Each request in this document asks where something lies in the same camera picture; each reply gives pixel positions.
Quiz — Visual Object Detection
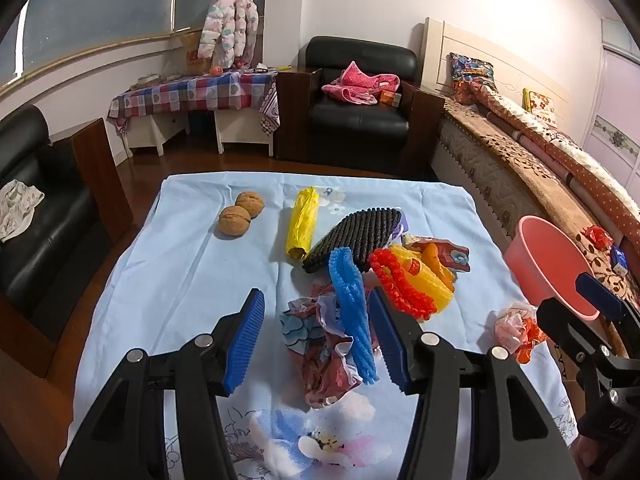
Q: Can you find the red snack packet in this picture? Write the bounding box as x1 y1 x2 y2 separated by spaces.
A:
582 226 613 252

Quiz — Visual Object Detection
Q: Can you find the person's right hand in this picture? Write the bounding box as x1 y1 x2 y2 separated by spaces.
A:
570 432 601 479

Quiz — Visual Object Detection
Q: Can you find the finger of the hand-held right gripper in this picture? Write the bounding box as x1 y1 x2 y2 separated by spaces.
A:
536 297 616 381
575 272 640 356

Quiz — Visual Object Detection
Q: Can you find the small floral wrapper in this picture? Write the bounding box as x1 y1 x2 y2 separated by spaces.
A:
402 234 472 273

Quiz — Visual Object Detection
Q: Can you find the crumpled white orange wrapper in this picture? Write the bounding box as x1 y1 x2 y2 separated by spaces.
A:
494 301 548 365

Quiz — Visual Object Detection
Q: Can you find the bed with white headboard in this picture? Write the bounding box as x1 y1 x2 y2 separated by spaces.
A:
422 16 640 361

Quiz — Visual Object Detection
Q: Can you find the blue foam net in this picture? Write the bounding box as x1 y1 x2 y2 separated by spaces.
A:
328 246 379 387

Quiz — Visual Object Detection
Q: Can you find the red foam net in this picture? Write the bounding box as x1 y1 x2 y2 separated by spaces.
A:
368 248 437 319

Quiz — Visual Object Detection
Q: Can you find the brown leaf-pattern blanket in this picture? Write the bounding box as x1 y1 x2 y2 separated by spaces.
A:
442 97 640 356

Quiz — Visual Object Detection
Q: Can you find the colourful patterned pillow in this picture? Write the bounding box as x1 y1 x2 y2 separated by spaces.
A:
448 52 496 106

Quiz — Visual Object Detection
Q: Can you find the orange peel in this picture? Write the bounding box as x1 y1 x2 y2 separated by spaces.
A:
420 242 457 292

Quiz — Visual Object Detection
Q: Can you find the pale purple wardrobe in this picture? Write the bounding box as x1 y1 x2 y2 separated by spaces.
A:
582 17 640 166

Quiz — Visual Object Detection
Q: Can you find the large floral wrapper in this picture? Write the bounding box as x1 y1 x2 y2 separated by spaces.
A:
280 282 383 408

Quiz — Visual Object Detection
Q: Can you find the pink plastic bucket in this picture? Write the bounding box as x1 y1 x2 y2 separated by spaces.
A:
503 215 600 321

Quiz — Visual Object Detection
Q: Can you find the black foam net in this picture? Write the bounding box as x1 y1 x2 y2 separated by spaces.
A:
302 207 404 276

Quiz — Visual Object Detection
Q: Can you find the grey window blind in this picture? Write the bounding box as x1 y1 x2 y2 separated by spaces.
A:
0 0 181 81

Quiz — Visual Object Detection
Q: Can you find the plaid covered side table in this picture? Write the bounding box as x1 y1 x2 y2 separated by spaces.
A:
107 70 281 136

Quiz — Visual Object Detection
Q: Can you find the light blue floral tablecloth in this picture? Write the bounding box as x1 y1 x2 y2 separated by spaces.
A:
60 172 581 480

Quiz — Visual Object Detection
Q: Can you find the yellow floral pillow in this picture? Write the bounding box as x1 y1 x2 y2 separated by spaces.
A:
522 88 559 128

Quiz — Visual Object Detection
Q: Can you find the polka dot quilt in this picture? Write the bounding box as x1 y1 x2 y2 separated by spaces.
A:
467 82 640 216

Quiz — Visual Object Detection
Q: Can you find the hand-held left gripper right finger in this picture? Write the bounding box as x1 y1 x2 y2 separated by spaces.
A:
367 287 576 480

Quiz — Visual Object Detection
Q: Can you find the white patterned cloth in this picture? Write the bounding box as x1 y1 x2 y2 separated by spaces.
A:
0 180 46 243

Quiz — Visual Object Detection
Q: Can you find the pink dotted cloth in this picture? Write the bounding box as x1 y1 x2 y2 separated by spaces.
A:
321 61 401 106

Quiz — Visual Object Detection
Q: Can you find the brown walnut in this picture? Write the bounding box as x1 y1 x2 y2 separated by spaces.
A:
218 205 252 236
235 191 265 218

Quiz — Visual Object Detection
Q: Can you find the white side table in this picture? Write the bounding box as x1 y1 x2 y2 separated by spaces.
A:
122 107 275 157

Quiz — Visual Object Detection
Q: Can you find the pastel puffy jacket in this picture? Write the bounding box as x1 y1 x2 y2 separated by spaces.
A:
197 0 260 68

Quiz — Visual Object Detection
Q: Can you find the black leather armchair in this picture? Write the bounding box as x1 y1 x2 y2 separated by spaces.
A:
276 36 446 171

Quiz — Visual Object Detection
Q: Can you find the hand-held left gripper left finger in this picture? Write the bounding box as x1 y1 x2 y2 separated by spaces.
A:
57 287 266 480

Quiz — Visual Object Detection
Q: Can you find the yellow foam net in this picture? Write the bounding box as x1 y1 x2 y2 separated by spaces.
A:
390 243 455 315

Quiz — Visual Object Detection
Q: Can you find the black leather sofa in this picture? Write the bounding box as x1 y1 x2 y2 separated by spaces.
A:
0 105 136 381

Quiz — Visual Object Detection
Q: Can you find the yellow plastic bag roll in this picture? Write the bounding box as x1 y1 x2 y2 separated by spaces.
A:
285 186 321 262

